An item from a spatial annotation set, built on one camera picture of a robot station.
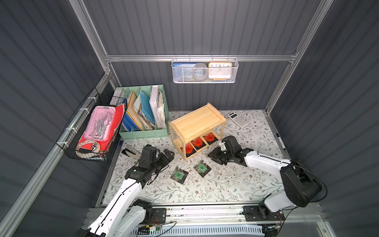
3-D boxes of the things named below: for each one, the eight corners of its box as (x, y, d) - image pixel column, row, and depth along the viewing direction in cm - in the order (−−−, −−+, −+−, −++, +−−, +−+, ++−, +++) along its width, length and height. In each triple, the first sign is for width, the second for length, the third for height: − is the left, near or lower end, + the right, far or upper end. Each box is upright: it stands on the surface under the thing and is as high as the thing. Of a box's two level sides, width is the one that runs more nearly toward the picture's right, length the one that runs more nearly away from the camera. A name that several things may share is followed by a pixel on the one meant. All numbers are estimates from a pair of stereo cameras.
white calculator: (242, 128, 112) (243, 126, 111) (226, 115, 121) (227, 114, 119) (248, 124, 115) (249, 122, 113) (232, 112, 123) (233, 110, 122)
